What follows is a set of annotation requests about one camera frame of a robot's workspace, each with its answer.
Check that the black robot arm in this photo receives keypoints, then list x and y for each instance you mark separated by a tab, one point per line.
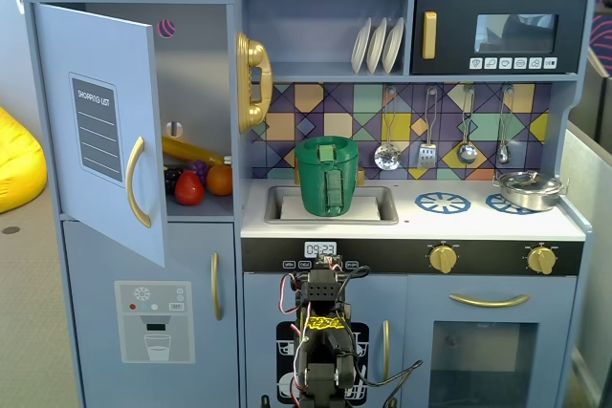
322	288

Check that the oven door with window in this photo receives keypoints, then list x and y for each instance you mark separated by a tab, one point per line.
421	303

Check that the fridge door with dispenser print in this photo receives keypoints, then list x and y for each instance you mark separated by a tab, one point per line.
95	260

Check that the cabinet door with shopping list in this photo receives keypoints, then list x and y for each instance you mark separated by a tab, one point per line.
57	92

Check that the green printed plastic cup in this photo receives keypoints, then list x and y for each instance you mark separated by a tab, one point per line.
315	183

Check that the gold toy faucet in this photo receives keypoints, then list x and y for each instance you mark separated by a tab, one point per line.
361	178

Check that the digital clock display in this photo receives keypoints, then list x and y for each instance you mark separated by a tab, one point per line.
320	249

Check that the metal slotted skimmer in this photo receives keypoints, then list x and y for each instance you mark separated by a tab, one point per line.
387	157

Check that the orange toy fruit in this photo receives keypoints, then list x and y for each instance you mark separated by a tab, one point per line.
221	180

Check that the grey toy sink basin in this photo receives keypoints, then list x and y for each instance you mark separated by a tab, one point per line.
385	218

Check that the purple toy grapes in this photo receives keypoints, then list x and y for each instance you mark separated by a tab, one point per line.
198	170

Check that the red toy strawberry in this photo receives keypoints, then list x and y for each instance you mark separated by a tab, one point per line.
189	189

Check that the yellow toy banana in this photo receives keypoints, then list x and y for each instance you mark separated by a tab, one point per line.
191	151

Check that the metal slotted spatula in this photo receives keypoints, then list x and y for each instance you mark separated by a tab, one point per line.
427	157

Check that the gold toy telephone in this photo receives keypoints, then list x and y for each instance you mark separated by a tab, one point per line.
258	54

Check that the dark purple toy fruit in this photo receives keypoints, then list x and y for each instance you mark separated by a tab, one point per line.
172	179

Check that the white toy plate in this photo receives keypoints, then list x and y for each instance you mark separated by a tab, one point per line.
394	47
377	47
359	47

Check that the yellow tape strip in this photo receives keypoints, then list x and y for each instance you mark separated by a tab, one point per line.
325	323

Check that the gold stove knob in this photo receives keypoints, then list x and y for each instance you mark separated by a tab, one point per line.
443	259
541	260

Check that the metal ladle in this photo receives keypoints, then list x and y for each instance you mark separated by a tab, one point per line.
466	154

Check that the metal spoon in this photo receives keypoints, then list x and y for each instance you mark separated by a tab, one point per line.
503	155

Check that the steel pot with lid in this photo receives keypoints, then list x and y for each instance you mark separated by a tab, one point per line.
528	193

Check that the black toy microwave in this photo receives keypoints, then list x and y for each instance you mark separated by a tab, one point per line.
454	6

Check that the grey partition panel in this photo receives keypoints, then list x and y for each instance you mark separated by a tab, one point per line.
593	188

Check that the yellow beanbag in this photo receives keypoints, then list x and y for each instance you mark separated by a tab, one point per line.
19	169

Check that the round floor outlet cover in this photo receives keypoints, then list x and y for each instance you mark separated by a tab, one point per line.
10	229

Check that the white wall socket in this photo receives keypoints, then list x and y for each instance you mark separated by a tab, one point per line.
20	1

